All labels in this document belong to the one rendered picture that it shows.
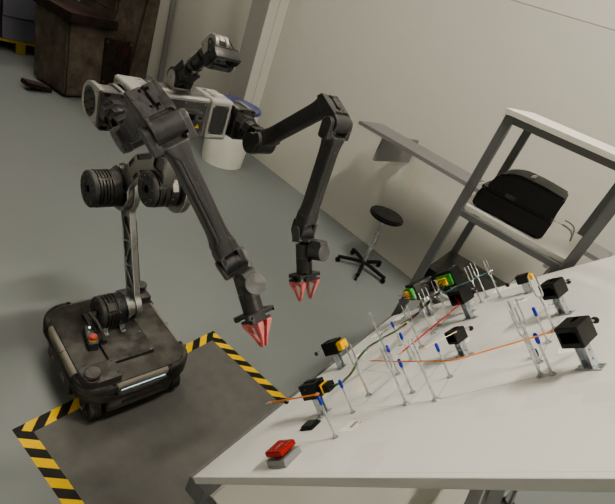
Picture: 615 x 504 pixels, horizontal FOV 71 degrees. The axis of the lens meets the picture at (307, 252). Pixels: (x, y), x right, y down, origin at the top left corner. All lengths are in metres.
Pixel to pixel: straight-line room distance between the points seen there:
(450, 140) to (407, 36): 1.08
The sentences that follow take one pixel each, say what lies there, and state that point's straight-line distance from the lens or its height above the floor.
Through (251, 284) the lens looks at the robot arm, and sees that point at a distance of 1.09.
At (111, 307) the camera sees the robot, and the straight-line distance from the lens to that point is 2.30.
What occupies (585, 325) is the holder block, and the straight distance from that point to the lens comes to 0.93.
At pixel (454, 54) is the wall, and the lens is 4.30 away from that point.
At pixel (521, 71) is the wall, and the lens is 4.05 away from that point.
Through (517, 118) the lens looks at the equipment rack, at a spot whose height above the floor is 1.83.
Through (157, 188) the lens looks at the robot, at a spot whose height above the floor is 1.17.
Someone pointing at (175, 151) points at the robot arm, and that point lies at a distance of 1.02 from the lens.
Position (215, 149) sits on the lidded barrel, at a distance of 5.15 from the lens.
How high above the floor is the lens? 1.93
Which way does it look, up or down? 28 degrees down
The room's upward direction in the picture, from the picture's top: 22 degrees clockwise
